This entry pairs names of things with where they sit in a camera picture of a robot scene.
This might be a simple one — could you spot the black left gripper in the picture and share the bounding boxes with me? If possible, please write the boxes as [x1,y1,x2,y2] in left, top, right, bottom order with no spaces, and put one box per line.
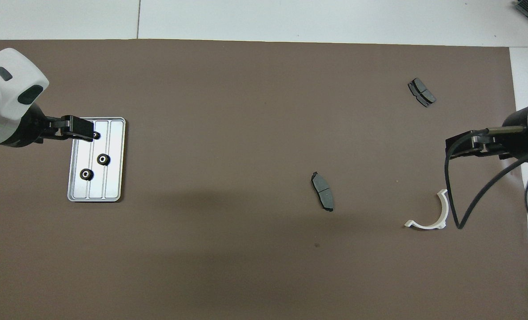
[36,111,101,143]

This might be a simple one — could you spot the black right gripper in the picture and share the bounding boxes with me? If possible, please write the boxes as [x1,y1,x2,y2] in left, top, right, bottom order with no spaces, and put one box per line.
[445,130,512,160]

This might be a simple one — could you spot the silver metal tray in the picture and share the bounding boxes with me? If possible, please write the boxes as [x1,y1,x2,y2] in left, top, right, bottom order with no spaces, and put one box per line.
[67,117,127,203]

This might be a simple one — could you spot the stacked grey brake pads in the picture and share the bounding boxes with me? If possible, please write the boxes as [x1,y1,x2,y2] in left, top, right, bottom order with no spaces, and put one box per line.
[408,78,436,108]

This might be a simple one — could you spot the single grey brake pad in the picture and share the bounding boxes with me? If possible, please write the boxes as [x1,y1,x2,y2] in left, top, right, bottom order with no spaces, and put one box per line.
[311,172,335,212]

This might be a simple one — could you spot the brown table mat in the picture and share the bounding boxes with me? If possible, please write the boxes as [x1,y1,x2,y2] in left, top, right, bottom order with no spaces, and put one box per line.
[0,39,528,320]

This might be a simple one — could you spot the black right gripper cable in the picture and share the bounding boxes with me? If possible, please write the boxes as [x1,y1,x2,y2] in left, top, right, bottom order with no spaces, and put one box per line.
[444,127,528,230]

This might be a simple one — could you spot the white curved plastic bracket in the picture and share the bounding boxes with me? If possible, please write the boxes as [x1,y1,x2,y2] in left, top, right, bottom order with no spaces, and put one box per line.
[404,189,449,230]

